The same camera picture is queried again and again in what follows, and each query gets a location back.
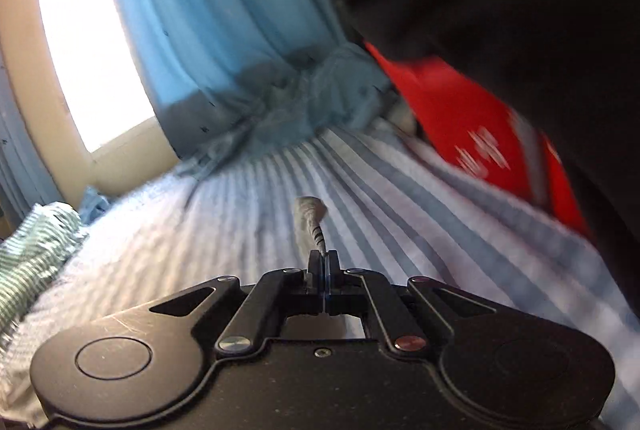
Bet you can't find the blue star-print curtain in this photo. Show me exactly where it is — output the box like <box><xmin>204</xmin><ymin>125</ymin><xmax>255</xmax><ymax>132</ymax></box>
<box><xmin>95</xmin><ymin>0</ymin><xmax>396</xmax><ymax>161</ymax></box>

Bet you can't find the blue checked bed sheet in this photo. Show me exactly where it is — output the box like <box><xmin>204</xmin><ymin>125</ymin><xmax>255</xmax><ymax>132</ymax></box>
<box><xmin>0</xmin><ymin>110</ymin><xmax>626</xmax><ymax>430</ymax></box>

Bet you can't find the red printed bag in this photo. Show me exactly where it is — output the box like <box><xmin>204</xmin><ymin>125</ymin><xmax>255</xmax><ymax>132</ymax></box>
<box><xmin>364</xmin><ymin>41</ymin><xmax>592</xmax><ymax>239</ymax></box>

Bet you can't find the bright window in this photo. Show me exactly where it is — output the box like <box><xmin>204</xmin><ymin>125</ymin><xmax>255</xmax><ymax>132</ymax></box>
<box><xmin>32</xmin><ymin>0</ymin><xmax>161</xmax><ymax>155</ymax></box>

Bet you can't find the grey printed sock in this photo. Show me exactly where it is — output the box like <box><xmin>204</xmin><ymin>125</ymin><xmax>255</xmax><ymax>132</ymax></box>
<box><xmin>295</xmin><ymin>196</ymin><xmax>329</xmax><ymax>257</ymax></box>

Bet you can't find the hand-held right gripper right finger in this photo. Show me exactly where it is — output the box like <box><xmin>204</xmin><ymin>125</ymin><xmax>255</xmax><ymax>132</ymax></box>
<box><xmin>325</xmin><ymin>250</ymin><xmax>497</xmax><ymax>354</ymax></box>

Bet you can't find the green checked quilt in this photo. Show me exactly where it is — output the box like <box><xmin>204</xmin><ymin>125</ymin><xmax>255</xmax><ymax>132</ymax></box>
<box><xmin>0</xmin><ymin>202</ymin><xmax>89</xmax><ymax>347</ymax></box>

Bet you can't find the pale pleated curtain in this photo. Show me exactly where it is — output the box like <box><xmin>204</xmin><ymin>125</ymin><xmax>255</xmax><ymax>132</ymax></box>
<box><xmin>0</xmin><ymin>60</ymin><xmax>67</xmax><ymax>223</ymax></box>

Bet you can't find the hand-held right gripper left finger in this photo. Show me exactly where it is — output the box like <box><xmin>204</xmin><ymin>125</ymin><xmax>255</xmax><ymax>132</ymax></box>
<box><xmin>149</xmin><ymin>251</ymin><xmax>326</xmax><ymax>357</ymax></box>

